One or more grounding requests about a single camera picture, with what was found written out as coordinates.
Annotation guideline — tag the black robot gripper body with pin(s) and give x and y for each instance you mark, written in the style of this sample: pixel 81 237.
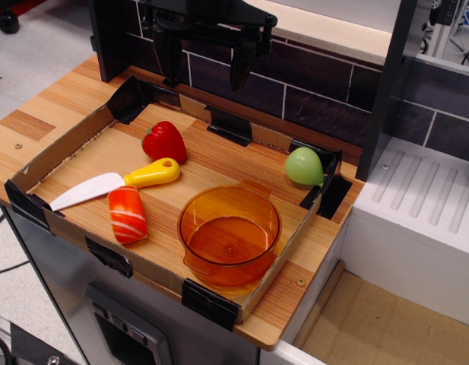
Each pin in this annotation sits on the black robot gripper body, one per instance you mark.
pixel 219 23

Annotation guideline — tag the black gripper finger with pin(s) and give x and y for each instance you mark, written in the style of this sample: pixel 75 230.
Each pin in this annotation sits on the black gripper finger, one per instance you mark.
pixel 243 57
pixel 168 50

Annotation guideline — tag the orange salmon sushi toy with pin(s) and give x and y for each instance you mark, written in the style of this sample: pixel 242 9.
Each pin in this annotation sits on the orange salmon sushi toy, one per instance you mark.
pixel 127 215

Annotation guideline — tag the cardboard fence with black tape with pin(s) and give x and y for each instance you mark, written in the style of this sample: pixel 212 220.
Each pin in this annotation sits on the cardboard fence with black tape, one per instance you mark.
pixel 108 140

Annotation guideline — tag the orange transparent plastic pot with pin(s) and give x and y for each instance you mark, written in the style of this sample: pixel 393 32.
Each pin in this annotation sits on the orange transparent plastic pot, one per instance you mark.
pixel 230 233

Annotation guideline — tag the red toy bell pepper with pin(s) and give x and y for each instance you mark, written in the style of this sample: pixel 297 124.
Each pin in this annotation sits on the red toy bell pepper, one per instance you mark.
pixel 164 140

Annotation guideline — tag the green toy pear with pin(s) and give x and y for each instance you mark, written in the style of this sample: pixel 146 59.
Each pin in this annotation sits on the green toy pear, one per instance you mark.
pixel 303 166

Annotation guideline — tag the black caster wheel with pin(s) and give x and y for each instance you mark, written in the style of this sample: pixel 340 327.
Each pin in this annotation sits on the black caster wheel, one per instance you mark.
pixel 9 22

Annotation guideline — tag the dark grey right upright panel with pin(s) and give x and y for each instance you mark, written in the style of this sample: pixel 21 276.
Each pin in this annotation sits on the dark grey right upright panel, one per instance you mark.
pixel 388 95

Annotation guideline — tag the white toy sink drainboard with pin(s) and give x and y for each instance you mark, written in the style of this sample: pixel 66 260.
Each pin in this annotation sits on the white toy sink drainboard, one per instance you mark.
pixel 408 230

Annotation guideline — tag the grey toy oven front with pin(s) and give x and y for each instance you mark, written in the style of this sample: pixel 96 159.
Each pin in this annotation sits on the grey toy oven front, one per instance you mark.
pixel 129 338

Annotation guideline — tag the dark grey vertical post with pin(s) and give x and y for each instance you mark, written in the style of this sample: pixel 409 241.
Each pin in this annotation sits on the dark grey vertical post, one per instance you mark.
pixel 111 22

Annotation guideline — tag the yellow handled white toy knife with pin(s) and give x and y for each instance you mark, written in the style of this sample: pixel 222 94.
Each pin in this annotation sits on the yellow handled white toy knife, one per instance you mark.
pixel 162 171

